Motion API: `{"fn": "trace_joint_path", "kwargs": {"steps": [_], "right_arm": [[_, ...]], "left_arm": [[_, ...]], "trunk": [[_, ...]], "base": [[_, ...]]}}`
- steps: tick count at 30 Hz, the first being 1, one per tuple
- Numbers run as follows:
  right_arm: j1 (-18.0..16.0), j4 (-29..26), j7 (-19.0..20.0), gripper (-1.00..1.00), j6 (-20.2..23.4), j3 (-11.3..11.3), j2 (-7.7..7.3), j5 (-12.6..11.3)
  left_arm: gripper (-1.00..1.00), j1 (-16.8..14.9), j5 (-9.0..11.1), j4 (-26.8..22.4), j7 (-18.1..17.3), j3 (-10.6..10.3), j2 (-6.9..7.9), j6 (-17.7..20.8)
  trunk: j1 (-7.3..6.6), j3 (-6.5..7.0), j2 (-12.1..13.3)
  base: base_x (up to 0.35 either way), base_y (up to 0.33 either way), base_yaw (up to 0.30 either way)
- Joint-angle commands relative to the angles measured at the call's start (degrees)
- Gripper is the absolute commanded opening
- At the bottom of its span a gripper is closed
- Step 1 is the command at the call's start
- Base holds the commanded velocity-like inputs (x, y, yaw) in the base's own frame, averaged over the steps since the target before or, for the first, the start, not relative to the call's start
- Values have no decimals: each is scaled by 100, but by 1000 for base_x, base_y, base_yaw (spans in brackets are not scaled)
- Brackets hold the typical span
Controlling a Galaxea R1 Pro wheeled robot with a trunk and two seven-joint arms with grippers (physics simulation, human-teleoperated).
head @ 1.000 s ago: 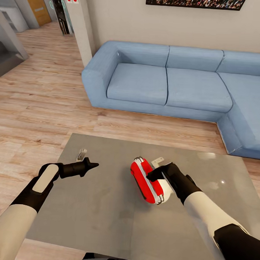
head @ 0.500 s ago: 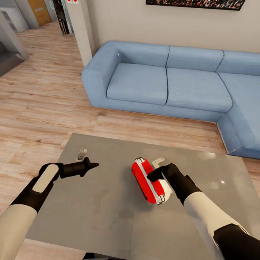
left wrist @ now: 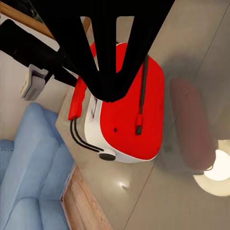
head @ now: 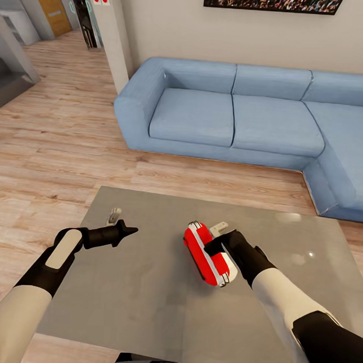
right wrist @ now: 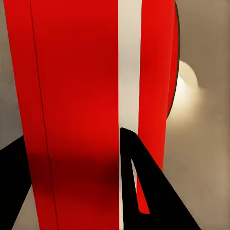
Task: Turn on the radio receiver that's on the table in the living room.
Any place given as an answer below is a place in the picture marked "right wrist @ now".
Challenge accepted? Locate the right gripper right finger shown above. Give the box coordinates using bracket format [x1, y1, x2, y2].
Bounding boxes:
[120, 127, 201, 230]

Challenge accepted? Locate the radio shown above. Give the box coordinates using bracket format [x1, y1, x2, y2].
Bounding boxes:
[3, 0, 180, 230]

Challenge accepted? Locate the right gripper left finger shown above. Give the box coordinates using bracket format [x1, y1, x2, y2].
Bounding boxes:
[0, 136, 32, 230]

